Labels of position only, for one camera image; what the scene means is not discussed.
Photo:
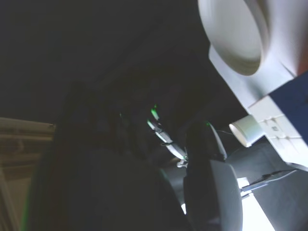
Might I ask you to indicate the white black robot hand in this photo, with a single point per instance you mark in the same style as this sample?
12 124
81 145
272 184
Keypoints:
134 192

